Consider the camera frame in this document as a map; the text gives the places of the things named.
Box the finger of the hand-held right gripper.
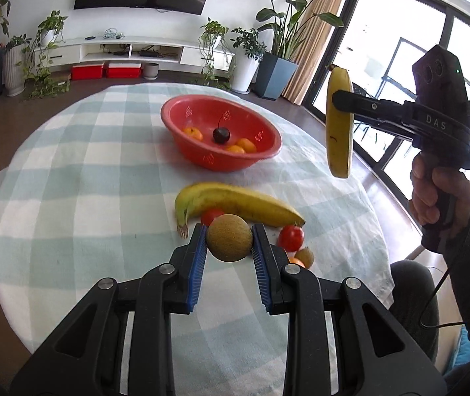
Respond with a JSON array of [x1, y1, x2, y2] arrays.
[[331, 88, 404, 120], [354, 117, 415, 139]]

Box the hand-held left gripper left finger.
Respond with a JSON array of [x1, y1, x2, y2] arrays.
[[10, 223, 208, 396]]

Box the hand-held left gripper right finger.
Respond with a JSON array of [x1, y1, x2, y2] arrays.
[[251, 223, 448, 396]]

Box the brown kiwi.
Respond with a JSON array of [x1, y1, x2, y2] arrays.
[[294, 247, 315, 268], [206, 214, 254, 262]]

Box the red tomato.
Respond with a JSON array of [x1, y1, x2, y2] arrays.
[[277, 225, 305, 252], [201, 209, 225, 227]]

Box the yellow banana with green stem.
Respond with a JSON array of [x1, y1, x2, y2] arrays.
[[174, 182, 306, 239]]

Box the red plastic colander bowl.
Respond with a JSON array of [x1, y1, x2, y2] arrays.
[[161, 94, 282, 173]]

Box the dark cherry with stem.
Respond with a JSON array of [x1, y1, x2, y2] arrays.
[[212, 117, 231, 145]]

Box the person's right hand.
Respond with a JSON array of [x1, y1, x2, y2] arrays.
[[409, 152, 470, 236]]

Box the beige curtain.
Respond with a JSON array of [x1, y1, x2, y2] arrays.
[[282, 0, 355, 106]]

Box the glass sliding door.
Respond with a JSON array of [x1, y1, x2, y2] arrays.
[[301, 0, 470, 265]]

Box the broad-leaf plant in blue pot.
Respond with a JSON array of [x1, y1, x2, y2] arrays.
[[247, 0, 345, 100]]

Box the checked pale green tablecloth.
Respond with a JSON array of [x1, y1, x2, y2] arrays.
[[0, 82, 394, 396]]

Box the bushy plant in white pot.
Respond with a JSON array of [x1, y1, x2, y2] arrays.
[[231, 28, 266, 93]]

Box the person's leg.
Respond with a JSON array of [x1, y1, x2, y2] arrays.
[[389, 259, 466, 380]]

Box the trailing vine plant on cabinet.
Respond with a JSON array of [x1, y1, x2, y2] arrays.
[[199, 17, 235, 91]]

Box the white television cabinet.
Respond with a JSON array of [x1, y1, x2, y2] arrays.
[[24, 35, 235, 76]]

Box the plant in white ribbed pot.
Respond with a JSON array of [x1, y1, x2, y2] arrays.
[[2, 35, 27, 97]]

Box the trailing pothos in white pot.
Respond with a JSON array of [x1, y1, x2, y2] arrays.
[[16, 10, 71, 100]]

